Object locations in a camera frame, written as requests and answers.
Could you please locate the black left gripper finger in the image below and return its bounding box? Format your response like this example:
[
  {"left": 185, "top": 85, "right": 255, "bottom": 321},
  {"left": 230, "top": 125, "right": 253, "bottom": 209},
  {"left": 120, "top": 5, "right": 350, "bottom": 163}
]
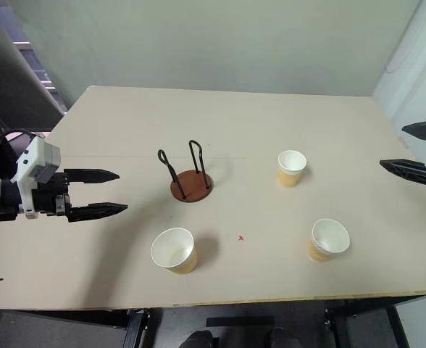
[
  {"left": 67, "top": 202, "right": 129, "bottom": 223},
  {"left": 63, "top": 167, "right": 121, "bottom": 185}
]

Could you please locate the dark rounded robot foot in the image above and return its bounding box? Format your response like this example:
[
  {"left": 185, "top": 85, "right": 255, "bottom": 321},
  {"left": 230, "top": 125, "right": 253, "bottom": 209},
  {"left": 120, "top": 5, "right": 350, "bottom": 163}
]
[{"left": 178, "top": 328, "right": 220, "bottom": 348}]

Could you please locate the brown cup holder stand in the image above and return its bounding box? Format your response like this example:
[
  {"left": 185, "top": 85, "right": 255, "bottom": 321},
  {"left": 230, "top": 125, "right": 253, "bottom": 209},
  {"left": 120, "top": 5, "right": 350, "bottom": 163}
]
[{"left": 156, "top": 139, "right": 214, "bottom": 203}]

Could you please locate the black table frame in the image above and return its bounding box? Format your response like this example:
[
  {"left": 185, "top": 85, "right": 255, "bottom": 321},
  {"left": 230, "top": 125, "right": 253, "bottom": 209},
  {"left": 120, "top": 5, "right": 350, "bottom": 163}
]
[{"left": 0, "top": 294, "right": 426, "bottom": 348}]

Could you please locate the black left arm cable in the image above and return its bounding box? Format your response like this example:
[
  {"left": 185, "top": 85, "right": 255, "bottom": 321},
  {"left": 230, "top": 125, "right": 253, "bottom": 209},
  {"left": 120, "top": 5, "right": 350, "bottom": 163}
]
[{"left": 0, "top": 130, "right": 46, "bottom": 162}]

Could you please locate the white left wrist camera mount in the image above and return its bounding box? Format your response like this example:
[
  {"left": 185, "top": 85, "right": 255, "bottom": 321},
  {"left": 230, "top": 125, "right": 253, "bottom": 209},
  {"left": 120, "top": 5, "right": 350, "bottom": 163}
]
[{"left": 9, "top": 136, "right": 62, "bottom": 220}]

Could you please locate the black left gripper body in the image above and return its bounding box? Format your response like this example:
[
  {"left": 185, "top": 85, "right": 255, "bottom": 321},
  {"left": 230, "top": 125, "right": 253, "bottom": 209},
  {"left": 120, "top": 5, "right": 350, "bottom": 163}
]
[{"left": 32, "top": 170, "right": 72, "bottom": 223}]

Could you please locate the yellow paper cup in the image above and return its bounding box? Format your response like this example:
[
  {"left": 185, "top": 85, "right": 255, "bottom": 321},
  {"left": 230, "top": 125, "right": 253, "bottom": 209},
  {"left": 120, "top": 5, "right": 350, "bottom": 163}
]
[
  {"left": 276, "top": 149, "right": 307, "bottom": 189},
  {"left": 150, "top": 227, "right": 199, "bottom": 276},
  {"left": 306, "top": 217, "right": 351, "bottom": 263}
]

